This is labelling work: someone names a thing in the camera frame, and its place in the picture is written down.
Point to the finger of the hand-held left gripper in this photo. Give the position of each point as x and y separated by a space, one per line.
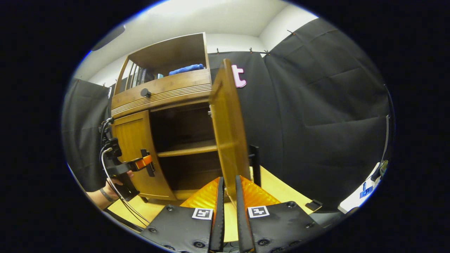
144 162

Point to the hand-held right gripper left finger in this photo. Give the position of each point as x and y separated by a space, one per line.
179 228

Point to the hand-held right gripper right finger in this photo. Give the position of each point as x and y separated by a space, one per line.
281 228

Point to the wooden shoe cabinet door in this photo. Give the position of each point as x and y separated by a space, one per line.
132 137
228 133

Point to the wooden double-door shoe cabinet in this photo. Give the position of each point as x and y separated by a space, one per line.
168 88

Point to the small black block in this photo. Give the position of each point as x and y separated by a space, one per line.
313 205

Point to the dark wristband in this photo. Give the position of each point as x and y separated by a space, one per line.
105 195

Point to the wooden inner shelf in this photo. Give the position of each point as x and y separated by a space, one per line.
186 150

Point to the black round drawer knob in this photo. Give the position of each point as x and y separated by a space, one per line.
145 92

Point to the wooden ribbed drawer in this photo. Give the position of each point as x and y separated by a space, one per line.
168 89

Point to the white panel with blue stickers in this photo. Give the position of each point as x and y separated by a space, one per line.
362 196

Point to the blue folded towel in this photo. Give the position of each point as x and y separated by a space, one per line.
186 69

